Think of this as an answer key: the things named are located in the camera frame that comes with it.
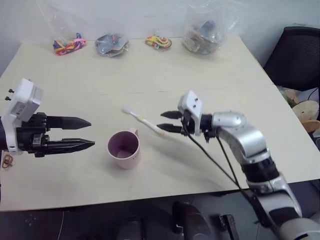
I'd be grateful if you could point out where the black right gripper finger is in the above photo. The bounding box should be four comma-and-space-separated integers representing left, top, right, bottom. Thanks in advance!
156, 123, 183, 134
160, 110, 186, 121

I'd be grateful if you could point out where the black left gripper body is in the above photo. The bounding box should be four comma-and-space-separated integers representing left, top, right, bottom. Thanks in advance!
16, 112, 50, 159

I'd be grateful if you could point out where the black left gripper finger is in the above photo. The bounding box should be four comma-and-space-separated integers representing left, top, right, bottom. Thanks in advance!
46, 115, 92, 131
47, 137, 96, 154

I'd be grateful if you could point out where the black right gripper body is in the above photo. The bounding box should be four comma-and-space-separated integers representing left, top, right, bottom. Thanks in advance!
180, 110, 196, 137

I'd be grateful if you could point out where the white toothbrush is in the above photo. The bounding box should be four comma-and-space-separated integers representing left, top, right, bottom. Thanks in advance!
121, 105, 168, 138

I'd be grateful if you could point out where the pink plastic mug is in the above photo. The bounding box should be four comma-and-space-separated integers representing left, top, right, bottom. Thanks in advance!
107, 127, 141, 171

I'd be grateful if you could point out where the tan rubber band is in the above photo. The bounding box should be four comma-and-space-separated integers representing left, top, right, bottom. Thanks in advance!
1, 154, 15, 170

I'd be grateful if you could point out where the large clear plastic bag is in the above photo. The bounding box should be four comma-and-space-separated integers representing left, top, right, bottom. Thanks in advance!
181, 4, 228, 55

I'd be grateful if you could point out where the bag of grey packets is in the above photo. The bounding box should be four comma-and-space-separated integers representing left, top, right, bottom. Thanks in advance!
94, 33, 130, 58

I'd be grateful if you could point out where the dark rounded shape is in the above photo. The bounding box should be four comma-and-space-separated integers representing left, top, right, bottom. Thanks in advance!
171, 200, 212, 240

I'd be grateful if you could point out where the round wooden spool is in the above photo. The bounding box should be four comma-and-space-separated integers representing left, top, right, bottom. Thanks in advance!
291, 99, 320, 120

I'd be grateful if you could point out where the small wooden disc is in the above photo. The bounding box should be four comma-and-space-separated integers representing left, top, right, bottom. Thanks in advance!
300, 119, 320, 134

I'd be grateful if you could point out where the black office chair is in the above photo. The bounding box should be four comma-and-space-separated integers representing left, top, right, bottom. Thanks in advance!
262, 25, 320, 92

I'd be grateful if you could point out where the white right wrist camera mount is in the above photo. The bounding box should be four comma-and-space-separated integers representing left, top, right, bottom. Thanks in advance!
177, 90, 205, 137

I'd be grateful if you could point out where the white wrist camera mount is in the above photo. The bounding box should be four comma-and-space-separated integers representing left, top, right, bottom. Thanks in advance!
4, 77, 44, 153
177, 90, 205, 137

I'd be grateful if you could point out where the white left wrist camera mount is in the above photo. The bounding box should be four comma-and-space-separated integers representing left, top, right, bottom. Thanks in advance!
4, 77, 44, 153

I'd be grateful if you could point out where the long black wrist cable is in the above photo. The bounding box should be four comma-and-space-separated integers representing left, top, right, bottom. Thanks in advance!
183, 113, 272, 228

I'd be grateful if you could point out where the short black wrist cable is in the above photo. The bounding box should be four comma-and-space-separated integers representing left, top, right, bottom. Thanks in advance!
216, 133, 243, 191

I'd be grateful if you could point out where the bag of red yellow cords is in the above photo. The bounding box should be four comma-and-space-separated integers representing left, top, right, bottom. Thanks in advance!
144, 34, 174, 53

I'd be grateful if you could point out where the black rectangular post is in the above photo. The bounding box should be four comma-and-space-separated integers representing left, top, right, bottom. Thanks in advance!
219, 213, 241, 240

